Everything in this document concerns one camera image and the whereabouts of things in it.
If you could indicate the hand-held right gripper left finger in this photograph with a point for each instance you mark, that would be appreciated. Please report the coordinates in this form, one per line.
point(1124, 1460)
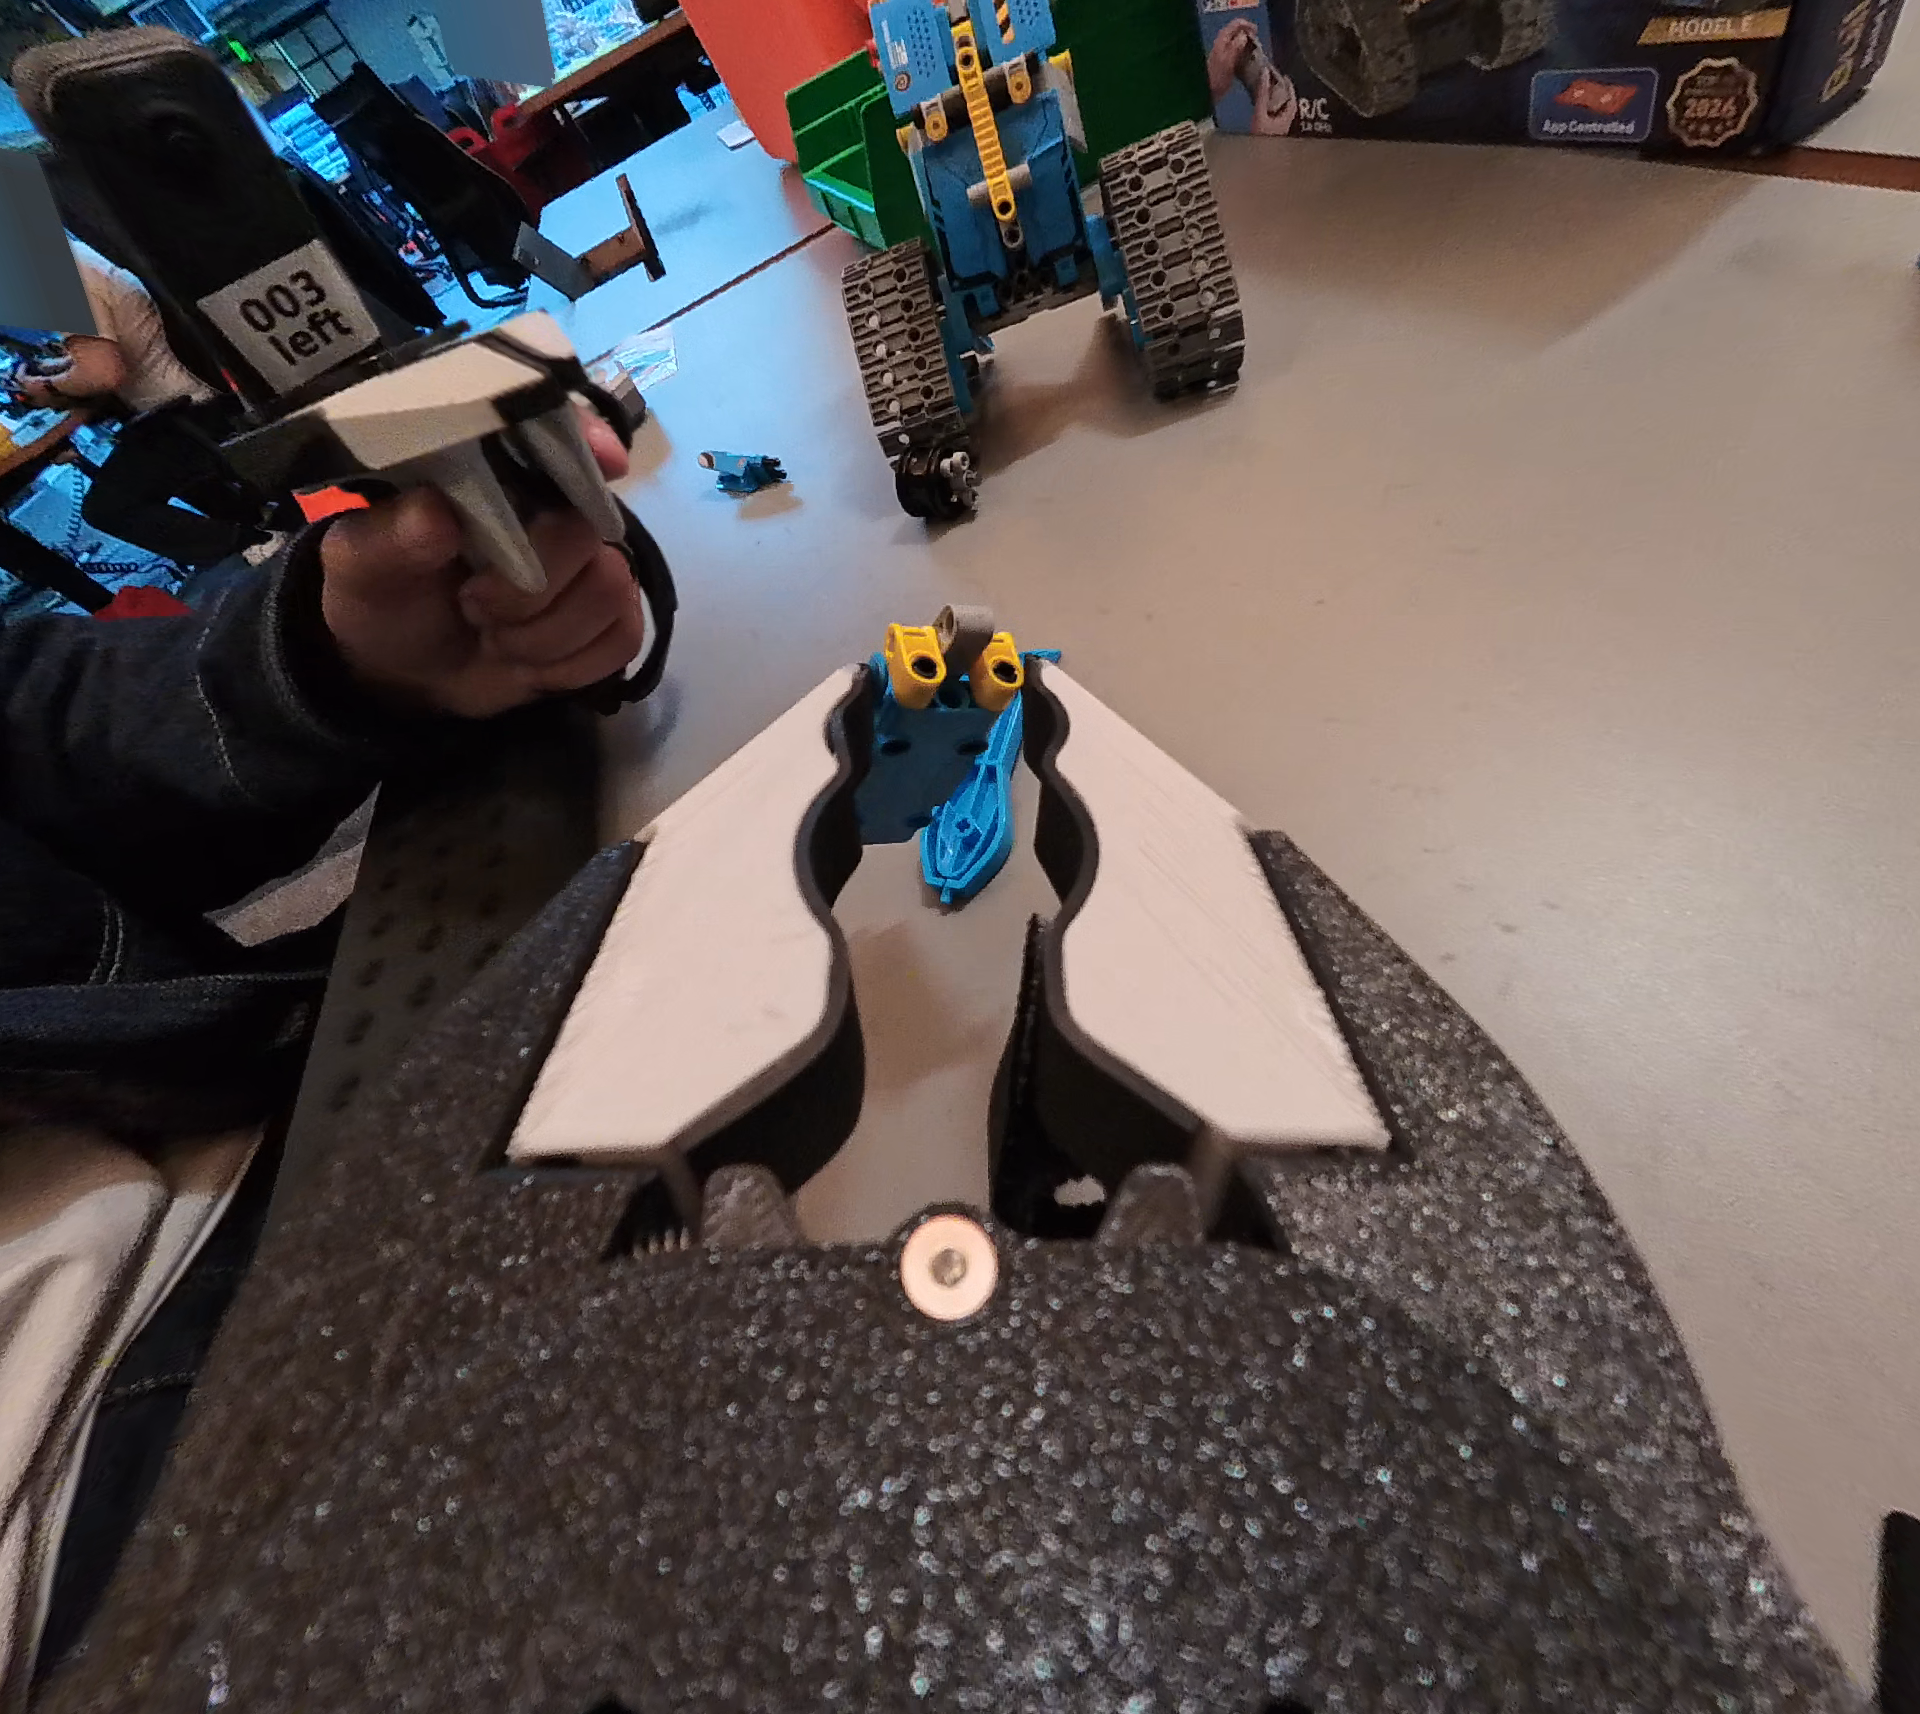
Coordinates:
point(677, 1024)

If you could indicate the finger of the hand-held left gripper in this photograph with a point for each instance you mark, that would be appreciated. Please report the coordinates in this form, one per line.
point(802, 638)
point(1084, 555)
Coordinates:
point(450, 410)

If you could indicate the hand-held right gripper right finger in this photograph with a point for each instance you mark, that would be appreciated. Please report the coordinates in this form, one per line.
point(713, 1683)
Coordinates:
point(1200, 995)

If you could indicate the light blue brick separator tool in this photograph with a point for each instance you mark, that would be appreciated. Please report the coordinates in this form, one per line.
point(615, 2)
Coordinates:
point(976, 860)

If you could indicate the blue striped brick assembly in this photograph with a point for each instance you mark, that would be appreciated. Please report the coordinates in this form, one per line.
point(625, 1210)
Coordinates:
point(901, 784)

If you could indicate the blue tracked toy robot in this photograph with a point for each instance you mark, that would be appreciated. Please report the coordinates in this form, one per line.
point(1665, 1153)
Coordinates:
point(991, 94)

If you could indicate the person's left forearm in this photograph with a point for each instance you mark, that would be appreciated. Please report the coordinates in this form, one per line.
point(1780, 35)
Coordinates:
point(150, 755)

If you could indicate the person's left hand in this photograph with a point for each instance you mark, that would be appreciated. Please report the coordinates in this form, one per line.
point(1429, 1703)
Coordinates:
point(421, 635)

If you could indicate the small clear packet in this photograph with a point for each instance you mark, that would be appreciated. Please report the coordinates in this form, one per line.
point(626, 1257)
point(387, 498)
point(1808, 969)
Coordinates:
point(637, 365)

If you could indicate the black dimpled mat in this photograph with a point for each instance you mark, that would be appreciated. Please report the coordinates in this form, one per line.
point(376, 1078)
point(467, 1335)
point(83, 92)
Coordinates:
point(450, 934)

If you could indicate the small blue brick piece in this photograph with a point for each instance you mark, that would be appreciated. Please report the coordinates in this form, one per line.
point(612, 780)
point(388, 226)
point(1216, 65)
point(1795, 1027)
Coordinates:
point(744, 473)

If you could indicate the person's white shirt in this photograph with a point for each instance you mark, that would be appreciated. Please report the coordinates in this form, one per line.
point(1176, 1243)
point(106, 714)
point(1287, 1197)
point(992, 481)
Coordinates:
point(90, 1355)

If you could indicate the green plastic bin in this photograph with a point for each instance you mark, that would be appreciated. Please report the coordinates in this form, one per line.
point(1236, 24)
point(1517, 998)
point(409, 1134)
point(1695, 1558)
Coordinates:
point(1157, 35)

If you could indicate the grey metal bracket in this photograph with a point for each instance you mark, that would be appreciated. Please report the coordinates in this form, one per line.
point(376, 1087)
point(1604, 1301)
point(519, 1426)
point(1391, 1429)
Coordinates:
point(586, 260)

